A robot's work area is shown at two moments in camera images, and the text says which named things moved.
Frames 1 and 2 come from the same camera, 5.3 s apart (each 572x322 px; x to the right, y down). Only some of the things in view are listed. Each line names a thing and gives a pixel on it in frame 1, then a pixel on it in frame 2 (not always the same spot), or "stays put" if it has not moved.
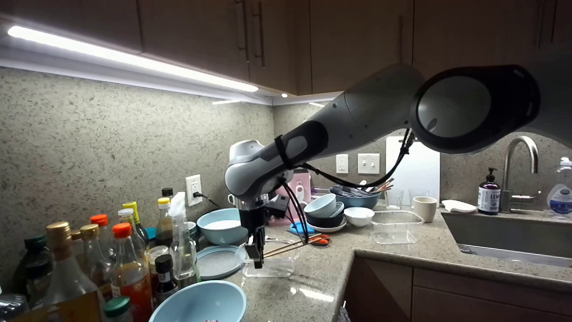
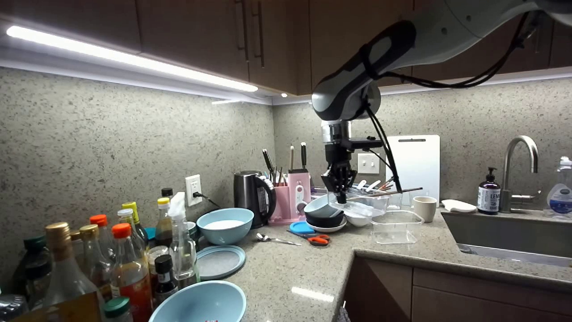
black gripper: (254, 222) → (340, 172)
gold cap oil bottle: (67, 293) stays put
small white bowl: (358, 215) stays put
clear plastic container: (281, 259) → (383, 206)
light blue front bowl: (208, 301) stays put
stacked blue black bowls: (326, 213) stays put
